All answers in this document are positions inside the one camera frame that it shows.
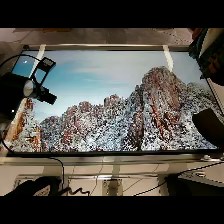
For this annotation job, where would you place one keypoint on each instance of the silver frame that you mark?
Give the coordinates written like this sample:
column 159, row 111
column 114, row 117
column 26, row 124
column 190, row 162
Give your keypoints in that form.
column 110, row 159

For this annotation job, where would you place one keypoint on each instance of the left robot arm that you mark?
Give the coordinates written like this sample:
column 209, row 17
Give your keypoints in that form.
column 11, row 90

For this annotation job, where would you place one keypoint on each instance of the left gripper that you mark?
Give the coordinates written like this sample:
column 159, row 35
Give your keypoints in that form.
column 46, row 96

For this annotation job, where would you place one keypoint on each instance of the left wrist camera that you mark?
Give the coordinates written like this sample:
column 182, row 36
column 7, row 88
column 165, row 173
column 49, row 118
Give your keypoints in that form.
column 48, row 62

